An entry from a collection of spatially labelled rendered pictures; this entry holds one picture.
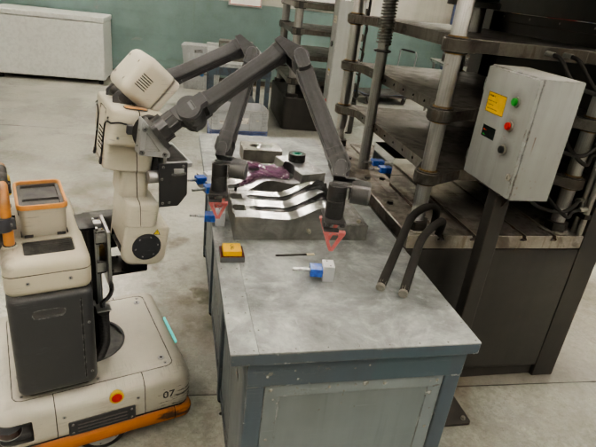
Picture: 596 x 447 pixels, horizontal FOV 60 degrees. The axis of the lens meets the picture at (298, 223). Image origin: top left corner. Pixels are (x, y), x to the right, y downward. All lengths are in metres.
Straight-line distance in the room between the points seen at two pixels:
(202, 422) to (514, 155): 1.56
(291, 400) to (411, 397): 0.36
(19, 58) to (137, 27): 1.82
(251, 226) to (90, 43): 6.76
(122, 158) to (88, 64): 6.63
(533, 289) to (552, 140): 0.93
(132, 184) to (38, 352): 0.63
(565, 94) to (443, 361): 0.90
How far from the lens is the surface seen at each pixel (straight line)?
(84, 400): 2.04
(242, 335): 1.39
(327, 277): 1.65
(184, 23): 9.07
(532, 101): 1.80
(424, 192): 2.13
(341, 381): 1.49
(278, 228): 1.86
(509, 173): 1.86
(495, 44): 2.14
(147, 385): 2.07
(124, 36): 9.17
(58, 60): 8.52
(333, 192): 1.53
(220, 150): 1.88
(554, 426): 2.72
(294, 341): 1.39
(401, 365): 1.52
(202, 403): 2.36
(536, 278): 2.57
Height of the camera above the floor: 1.64
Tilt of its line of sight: 24 degrees down
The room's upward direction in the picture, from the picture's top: 7 degrees clockwise
